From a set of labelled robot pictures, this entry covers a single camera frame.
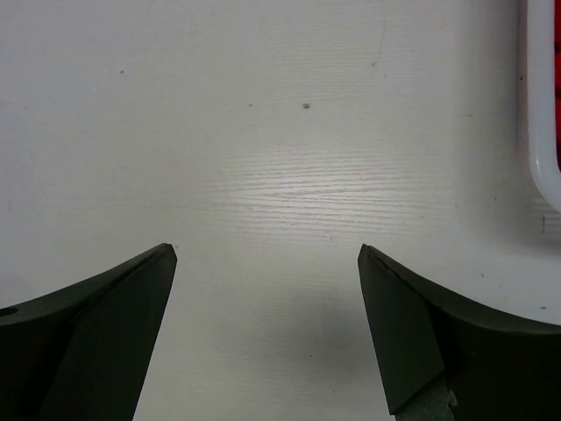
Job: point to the white plastic laundry basket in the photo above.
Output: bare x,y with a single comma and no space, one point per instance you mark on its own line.
536,124

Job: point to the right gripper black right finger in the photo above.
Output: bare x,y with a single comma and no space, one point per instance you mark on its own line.
443,356

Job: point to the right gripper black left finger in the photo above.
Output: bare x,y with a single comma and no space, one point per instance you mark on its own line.
82,352

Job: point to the red shirts in basket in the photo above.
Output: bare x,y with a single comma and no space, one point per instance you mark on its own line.
557,75

